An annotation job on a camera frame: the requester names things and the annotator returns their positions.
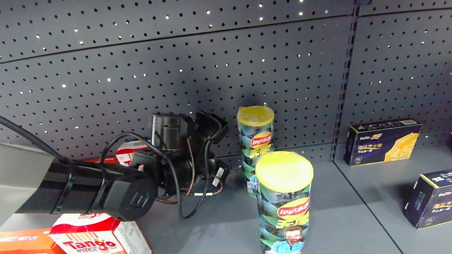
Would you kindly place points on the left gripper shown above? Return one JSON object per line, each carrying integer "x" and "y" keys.
{"x": 209, "y": 168}

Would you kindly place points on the black shop shelf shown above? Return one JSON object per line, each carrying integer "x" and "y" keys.
{"x": 209, "y": 60}

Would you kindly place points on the green chip can yellow lid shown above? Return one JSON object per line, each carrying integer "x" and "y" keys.
{"x": 257, "y": 140}
{"x": 285, "y": 214}

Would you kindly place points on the red white wafer box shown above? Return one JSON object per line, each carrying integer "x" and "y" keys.
{"x": 103, "y": 250}
{"x": 129, "y": 151}

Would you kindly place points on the red snack box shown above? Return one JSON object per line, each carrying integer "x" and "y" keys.
{"x": 101, "y": 161}

